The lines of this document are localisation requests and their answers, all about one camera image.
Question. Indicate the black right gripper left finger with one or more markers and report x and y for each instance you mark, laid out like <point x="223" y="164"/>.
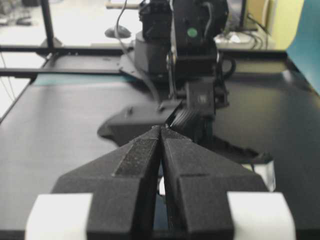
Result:
<point x="109" y="198"/>

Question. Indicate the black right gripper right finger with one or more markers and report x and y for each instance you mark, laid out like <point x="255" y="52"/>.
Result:
<point x="219" y="199"/>

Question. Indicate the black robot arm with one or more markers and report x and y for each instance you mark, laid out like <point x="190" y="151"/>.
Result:
<point x="185" y="30"/>

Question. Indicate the grey computer mouse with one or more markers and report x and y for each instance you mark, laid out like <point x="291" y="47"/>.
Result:
<point x="120" y="31"/>

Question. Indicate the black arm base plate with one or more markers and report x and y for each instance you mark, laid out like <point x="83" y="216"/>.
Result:
<point x="190" y="111"/>

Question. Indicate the black metal frame rail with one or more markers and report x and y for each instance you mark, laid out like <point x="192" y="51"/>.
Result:
<point x="103" y="61"/>

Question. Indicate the black frame upright post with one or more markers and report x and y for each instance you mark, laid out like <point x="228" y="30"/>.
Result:
<point x="48" y="26"/>

